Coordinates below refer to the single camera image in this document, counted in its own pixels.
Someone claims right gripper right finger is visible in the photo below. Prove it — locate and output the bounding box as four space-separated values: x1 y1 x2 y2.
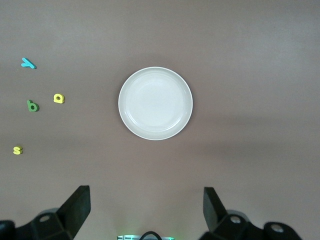
203 187 266 240

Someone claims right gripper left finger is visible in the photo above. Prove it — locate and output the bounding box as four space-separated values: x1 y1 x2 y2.
31 185 91 240

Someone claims green letter b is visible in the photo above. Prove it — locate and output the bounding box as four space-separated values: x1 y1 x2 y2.
26 99 40 113

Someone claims teal letter y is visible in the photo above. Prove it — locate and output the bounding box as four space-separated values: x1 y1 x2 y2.
20 57 37 70

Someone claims beige plate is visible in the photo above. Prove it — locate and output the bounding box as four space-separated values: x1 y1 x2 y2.
117 66 194 141

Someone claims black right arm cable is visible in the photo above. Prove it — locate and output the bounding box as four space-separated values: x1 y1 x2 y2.
139 231 163 240

